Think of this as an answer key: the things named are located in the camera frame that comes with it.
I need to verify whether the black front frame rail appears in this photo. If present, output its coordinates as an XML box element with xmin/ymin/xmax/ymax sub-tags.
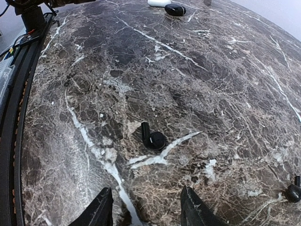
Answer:
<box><xmin>0</xmin><ymin>13</ymin><xmax>55</xmax><ymax>226</ymax></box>

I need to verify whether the white earbud charging case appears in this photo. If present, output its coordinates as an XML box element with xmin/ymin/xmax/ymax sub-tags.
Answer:
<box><xmin>147</xmin><ymin>0</ymin><xmax>171</xmax><ymax>8</ymax></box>

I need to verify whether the black charging case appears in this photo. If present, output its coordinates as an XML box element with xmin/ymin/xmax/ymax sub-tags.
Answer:
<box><xmin>164</xmin><ymin>3</ymin><xmax>186</xmax><ymax>16</ymax></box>

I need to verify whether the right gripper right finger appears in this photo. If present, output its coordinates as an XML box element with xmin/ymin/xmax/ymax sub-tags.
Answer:
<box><xmin>180</xmin><ymin>186</ymin><xmax>227</xmax><ymax>226</ymax></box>

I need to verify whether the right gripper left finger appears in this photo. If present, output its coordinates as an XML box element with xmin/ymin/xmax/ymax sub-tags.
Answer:
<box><xmin>69</xmin><ymin>187</ymin><xmax>113</xmax><ymax>226</ymax></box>

